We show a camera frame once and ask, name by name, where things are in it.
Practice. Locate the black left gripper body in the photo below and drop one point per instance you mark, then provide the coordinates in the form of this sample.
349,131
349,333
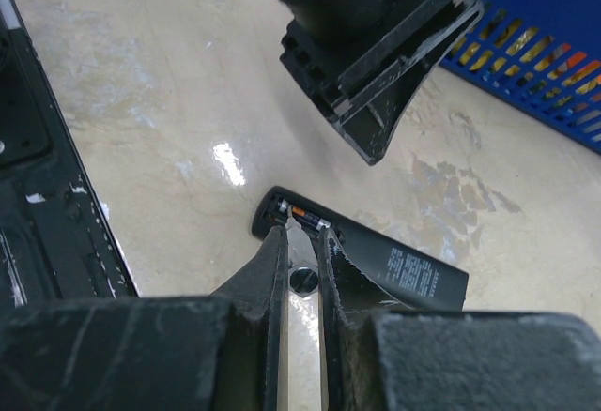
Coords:
334,48

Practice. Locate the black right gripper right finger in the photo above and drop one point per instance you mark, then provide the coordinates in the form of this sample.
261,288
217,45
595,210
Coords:
379,355

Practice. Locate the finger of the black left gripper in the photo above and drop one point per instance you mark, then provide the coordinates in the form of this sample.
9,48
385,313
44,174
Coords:
375,112

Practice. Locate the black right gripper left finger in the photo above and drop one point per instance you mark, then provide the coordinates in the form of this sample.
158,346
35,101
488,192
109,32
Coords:
223,351

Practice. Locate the black remote control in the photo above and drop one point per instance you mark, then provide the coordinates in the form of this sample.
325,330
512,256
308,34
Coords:
416,279

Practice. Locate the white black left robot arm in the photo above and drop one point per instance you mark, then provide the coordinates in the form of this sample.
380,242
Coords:
361,62

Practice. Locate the blue plastic shopping basket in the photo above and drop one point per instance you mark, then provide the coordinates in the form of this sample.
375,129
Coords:
540,56

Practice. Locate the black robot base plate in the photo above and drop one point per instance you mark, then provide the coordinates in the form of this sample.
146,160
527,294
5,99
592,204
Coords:
55,237

